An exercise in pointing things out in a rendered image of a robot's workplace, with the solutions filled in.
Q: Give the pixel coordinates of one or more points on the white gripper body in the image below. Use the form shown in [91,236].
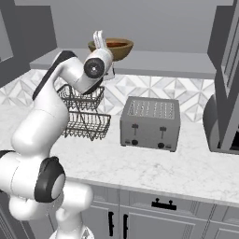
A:
[99,40]

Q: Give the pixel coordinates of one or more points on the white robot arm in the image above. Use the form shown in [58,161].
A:
[46,124]

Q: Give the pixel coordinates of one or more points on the brown wooden bowl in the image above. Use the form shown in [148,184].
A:
[123,51]

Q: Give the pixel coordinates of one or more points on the grey base cabinet door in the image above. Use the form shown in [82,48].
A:
[99,221]
[155,227]
[222,232]

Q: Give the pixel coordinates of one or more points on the grey four-slot toaster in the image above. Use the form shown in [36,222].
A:
[149,130]

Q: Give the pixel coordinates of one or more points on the dark grey countertop appliance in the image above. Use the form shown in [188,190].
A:
[210,124]

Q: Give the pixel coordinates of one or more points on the grey drawer front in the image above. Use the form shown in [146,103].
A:
[104,193]
[228,213]
[186,203]

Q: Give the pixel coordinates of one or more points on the grey open wall cabinet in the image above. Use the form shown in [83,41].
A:
[161,63]

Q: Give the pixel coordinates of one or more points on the grey wall cabinet door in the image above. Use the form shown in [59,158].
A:
[225,77]
[31,37]

